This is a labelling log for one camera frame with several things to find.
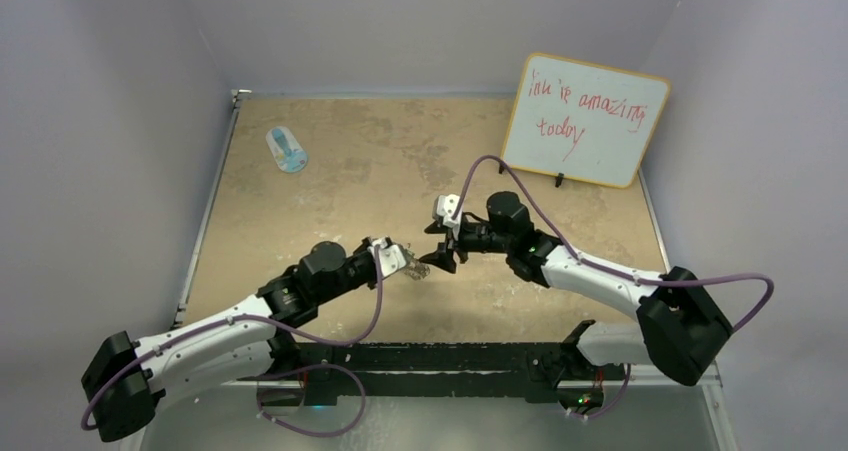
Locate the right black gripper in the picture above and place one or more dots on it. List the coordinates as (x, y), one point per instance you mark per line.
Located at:
(444, 257)

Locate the metal disc with keyrings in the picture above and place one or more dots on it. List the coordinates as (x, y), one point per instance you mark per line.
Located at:
(411, 266)

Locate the black base beam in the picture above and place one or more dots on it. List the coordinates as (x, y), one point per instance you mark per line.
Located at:
(537, 372)

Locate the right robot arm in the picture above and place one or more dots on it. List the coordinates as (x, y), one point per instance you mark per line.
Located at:
(679, 329)

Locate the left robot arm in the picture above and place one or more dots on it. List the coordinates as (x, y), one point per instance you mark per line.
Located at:
(128, 379)

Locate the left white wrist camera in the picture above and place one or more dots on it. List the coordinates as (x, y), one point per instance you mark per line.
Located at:
(389, 256)

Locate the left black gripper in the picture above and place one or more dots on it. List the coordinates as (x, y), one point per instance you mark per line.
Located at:
(363, 248)

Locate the blue white blister package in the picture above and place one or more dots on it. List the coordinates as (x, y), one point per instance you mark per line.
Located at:
(288, 154)

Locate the whiteboard with yellow frame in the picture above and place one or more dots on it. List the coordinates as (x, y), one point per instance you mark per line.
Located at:
(583, 121)

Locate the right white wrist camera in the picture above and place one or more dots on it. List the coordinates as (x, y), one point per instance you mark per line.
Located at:
(447, 212)

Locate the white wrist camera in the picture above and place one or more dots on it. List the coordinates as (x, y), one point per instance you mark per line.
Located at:
(389, 256)
(447, 212)

